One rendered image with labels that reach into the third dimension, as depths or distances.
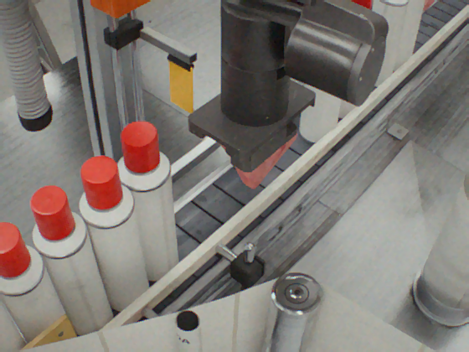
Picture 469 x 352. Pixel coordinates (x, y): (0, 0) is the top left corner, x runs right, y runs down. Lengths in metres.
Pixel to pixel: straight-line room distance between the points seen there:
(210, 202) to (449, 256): 0.31
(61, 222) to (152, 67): 0.57
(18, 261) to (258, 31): 0.26
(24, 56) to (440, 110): 0.71
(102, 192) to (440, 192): 0.47
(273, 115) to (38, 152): 0.49
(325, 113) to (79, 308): 0.40
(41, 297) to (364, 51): 0.33
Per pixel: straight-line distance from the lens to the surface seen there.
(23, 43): 0.49
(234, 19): 0.43
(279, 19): 0.42
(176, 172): 0.64
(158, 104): 0.93
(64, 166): 0.86
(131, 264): 0.56
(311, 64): 0.41
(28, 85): 0.51
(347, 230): 0.71
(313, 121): 0.77
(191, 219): 0.71
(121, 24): 0.55
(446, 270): 0.60
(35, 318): 0.52
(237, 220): 0.66
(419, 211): 0.76
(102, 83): 0.63
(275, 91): 0.46
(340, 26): 0.41
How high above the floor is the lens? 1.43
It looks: 47 degrees down
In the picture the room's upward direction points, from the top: 2 degrees clockwise
